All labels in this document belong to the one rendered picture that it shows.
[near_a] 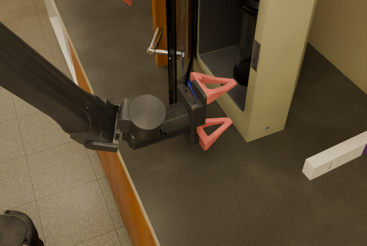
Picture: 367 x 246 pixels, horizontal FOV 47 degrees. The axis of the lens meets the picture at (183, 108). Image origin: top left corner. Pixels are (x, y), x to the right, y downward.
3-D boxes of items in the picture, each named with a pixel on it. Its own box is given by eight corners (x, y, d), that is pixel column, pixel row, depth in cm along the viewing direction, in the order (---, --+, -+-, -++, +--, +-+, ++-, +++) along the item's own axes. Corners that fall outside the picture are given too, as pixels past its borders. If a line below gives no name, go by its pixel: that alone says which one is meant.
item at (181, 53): (185, 68, 93) (185, 46, 89) (183, 74, 91) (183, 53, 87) (176, 67, 93) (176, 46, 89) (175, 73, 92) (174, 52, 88)
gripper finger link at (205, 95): (246, 83, 71) (195, 98, 68) (242, 113, 76) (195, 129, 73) (227, 60, 76) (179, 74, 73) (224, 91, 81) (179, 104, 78)
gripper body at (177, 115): (202, 105, 70) (160, 117, 68) (200, 145, 77) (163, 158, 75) (185, 81, 75) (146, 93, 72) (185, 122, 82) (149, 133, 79)
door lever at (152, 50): (178, 36, 96) (178, 26, 94) (171, 61, 89) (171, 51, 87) (155, 34, 97) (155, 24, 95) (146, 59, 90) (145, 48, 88)
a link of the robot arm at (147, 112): (92, 101, 75) (84, 148, 72) (90, 75, 64) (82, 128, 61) (158, 110, 77) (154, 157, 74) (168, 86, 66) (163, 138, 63)
